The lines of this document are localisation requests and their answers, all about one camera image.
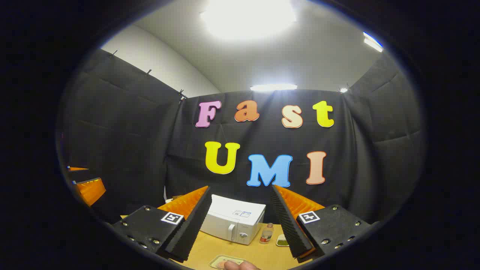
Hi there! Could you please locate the white microwave oven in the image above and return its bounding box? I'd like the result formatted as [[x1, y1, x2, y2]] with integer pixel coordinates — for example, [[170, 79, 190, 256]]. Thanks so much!
[[200, 194, 266, 246]]

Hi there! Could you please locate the pale square plate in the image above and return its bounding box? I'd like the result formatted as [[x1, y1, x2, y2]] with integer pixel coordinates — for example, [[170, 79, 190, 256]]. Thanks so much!
[[209, 255, 246, 270]]

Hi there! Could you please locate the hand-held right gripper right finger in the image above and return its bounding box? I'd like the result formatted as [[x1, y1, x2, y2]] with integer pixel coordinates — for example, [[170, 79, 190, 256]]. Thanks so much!
[[270, 184, 372, 263]]

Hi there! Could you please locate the ceiling light panel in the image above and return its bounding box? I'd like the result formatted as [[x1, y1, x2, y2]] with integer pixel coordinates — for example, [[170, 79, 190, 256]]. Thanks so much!
[[363, 32, 384, 52], [250, 84, 297, 92], [201, 0, 297, 40]]

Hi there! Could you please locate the clear plastic bottle red label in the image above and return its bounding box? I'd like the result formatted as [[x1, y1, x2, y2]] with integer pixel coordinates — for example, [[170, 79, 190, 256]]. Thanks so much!
[[259, 223, 274, 245]]

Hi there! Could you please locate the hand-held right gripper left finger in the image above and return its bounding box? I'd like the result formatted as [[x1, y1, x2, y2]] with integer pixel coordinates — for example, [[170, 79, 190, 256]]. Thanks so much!
[[112, 185, 213, 262]]

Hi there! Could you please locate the black backdrop cloth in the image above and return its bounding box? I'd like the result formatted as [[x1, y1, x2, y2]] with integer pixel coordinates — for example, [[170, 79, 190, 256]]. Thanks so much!
[[60, 49, 426, 225]]

